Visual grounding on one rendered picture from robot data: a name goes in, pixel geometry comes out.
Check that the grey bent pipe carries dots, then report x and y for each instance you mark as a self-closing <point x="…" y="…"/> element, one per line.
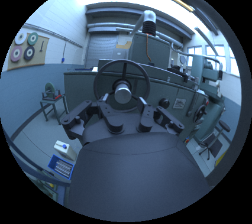
<point x="183" y="53"/>

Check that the green control cabinet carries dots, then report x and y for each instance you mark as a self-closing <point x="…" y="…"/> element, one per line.
<point x="45" y="191"/>

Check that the blue tray with bars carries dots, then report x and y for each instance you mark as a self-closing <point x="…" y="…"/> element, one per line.
<point x="51" y="164"/>

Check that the black floor mat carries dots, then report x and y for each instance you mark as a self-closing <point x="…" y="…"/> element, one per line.
<point x="216" y="147"/>

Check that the grey-green grinder body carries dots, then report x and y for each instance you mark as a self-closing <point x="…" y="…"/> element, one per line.
<point x="82" y="88"/>

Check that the tan pegboard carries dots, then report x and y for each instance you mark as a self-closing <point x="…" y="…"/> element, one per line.
<point x="42" y="58"/>

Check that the white grinding wheel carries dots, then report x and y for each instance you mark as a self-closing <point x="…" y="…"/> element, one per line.
<point x="18" y="41"/>

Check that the grey wall pipe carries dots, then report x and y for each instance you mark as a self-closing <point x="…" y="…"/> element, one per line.
<point x="53" y="33"/>

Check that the grey plate on stem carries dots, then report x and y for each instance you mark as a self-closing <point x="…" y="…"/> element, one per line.
<point x="182" y="59"/>

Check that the black handwheel with grey hub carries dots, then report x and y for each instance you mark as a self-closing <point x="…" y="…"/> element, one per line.
<point x="124" y="70"/>

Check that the black stool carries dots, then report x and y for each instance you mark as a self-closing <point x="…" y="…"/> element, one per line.
<point x="224" y="126"/>

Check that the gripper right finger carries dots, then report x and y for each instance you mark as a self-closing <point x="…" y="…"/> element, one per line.
<point x="146" y="114"/>

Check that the black knob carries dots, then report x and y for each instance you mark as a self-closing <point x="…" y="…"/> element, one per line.
<point x="164" y="103"/>

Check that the wheel balancing fixture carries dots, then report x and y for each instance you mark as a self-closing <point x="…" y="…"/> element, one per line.
<point x="49" y="87"/>

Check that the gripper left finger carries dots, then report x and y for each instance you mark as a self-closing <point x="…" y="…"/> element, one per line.
<point x="86" y="108"/>

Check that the white paper sheet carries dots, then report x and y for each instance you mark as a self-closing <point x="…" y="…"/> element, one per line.
<point x="95" y="69"/>

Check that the window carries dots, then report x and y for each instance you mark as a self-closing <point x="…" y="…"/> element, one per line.
<point x="218" y="55"/>
<point x="233" y="64"/>
<point x="195" y="51"/>

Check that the yellow button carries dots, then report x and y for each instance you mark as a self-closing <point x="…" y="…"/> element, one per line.
<point x="51" y="185"/>

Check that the small black handwheel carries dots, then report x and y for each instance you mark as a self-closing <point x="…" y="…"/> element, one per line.
<point x="199" y="113"/>

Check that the tan cardboard box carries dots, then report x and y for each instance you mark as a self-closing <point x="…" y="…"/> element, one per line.
<point x="123" y="45"/>

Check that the black hanging tool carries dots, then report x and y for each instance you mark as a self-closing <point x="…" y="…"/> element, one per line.
<point x="41" y="46"/>

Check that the white canister with blue cap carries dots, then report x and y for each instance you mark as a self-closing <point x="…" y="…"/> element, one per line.
<point x="67" y="152"/>

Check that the green grinding wheel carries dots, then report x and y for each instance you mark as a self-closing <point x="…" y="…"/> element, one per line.
<point x="35" y="36"/>

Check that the grey roller door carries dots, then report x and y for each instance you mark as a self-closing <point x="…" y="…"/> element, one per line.
<point x="100" y="47"/>

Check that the white extraction duct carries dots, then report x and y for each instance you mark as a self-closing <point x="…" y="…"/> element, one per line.
<point x="148" y="15"/>

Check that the pink grinding wheel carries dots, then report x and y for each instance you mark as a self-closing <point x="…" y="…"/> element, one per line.
<point x="13" y="56"/>

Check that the blue wall fitting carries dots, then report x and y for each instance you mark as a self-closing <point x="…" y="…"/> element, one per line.
<point x="62" y="59"/>

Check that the dark blue grinding wheel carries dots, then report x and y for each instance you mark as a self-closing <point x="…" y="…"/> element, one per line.
<point x="26" y="56"/>

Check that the teal machine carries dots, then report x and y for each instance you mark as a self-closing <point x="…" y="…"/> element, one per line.
<point x="199" y="66"/>

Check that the white label plate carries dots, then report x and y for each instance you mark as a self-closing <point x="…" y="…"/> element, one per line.
<point x="179" y="103"/>

